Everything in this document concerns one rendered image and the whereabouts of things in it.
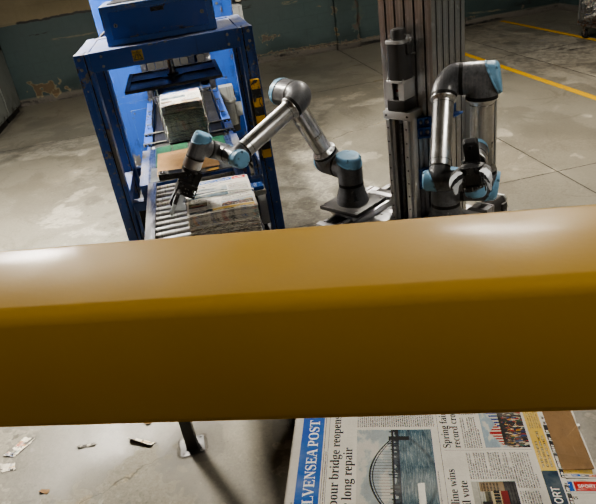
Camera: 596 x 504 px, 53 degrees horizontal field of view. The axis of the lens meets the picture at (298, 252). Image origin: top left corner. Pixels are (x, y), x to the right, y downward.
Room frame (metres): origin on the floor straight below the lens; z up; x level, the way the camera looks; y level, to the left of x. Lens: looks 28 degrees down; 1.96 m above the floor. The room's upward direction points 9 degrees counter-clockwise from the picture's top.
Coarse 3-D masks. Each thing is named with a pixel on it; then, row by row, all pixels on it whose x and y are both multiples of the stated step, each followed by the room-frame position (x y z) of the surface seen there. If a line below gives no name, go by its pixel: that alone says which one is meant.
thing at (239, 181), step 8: (232, 176) 2.56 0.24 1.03; (240, 176) 2.54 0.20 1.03; (200, 184) 2.51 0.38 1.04; (208, 184) 2.50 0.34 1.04; (216, 184) 2.48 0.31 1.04; (224, 184) 2.47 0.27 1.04; (232, 184) 2.46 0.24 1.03; (240, 184) 2.45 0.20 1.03; (248, 184) 2.44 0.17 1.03; (200, 192) 2.42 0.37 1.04; (208, 192) 2.41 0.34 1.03
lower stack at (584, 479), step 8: (576, 424) 1.24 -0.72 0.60; (584, 440) 1.18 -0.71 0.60; (568, 472) 1.09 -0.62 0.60; (576, 472) 1.08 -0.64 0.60; (584, 472) 1.08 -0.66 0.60; (592, 472) 1.08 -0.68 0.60; (568, 480) 1.06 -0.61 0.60; (576, 480) 1.06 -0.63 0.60; (584, 480) 1.05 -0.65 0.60; (592, 480) 1.05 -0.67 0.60; (576, 488) 1.03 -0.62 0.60; (584, 488) 1.03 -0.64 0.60; (592, 488) 1.03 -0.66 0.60; (576, 496) 1.01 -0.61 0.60; (584, 496) 1.01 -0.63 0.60; (592, 496) 1.00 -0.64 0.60
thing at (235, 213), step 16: (192, 208) 2.25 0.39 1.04; (208, 208) 2.22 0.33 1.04; (224, 208) 2.20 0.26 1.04; (240, 208) 2.19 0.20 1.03; (256, 208) 2.20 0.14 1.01; (192, 224) 2.17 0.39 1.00; (208, 224) 2.18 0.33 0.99; (224, 224) 2.18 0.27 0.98; (240, 224) 2.19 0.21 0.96; (256, 224) 2.19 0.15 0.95
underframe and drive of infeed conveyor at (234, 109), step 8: (208, 88) 5.66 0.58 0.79; (224, 88) 5.50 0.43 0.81; (232, 88) 5.51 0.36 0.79; (224, 96) 5.50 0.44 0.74; (232, 96) 5.51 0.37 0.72; (152, 104) 5.08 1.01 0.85; (224, 104) 5.51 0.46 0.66; (232, 104) 5.51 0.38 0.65; (240, 104) 5.53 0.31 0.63; (152, 112) 4.87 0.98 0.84; (224, 112) 4.61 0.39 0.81; (232, 112) 5.51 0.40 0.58; (240, 112) 5.53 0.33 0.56; (152, 120) 4.62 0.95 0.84; (232, 120) 5.50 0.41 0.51; (240, 128) 5.54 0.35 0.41
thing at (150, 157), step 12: (180, 144) 3.99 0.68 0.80; (144, 156) 3.86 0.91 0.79; (156, 156) 3.80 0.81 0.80; (144, 168) 3.61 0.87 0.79; (156, 168) 3.56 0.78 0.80; (204, 168) 3.43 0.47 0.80; (216, 168) 3.38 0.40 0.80; (228, 168) 3.37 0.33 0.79; (144, 180) 3.39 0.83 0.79; (156, 180) 3.34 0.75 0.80; (168, 180) 3.32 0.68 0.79; (144, 192) 3.30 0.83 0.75
